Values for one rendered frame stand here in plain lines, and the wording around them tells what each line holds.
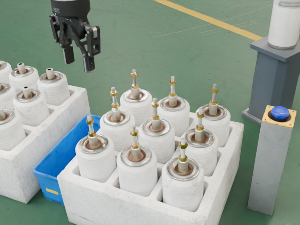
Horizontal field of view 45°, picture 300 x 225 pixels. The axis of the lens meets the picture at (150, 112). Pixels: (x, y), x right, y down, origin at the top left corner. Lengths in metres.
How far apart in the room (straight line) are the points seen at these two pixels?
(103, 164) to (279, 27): 0.70
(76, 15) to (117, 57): 1.16
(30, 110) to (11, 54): 0.98
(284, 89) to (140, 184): 0.65
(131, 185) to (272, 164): 0.36
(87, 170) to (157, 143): 0.19
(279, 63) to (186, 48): 0.78
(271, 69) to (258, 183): 0.43
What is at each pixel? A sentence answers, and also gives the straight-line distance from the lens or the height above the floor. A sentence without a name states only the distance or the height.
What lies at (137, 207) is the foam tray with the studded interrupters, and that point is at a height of 0.17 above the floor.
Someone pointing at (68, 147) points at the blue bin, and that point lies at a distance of 1.20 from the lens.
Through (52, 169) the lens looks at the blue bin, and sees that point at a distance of 1.16.
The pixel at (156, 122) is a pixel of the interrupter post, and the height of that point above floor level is 0.28.
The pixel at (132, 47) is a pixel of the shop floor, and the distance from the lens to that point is 1.97.
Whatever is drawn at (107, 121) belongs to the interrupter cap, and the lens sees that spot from 0.98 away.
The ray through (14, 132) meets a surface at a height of 0.22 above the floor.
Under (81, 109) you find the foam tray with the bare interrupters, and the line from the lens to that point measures 1.28.
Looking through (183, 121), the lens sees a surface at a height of 0.22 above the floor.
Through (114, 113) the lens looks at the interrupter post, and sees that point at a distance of 0.97.
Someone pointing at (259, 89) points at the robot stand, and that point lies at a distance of 1.34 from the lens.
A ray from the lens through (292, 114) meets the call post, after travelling 0.93.
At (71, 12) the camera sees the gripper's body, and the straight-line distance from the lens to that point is 0.72.
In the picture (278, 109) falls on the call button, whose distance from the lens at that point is 0.91.
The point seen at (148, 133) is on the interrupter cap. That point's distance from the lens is 0.93.
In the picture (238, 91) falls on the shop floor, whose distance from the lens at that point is 1.58.
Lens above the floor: 0.83
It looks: 35 degrees down
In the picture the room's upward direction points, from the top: 3 degrees counter-clockwise
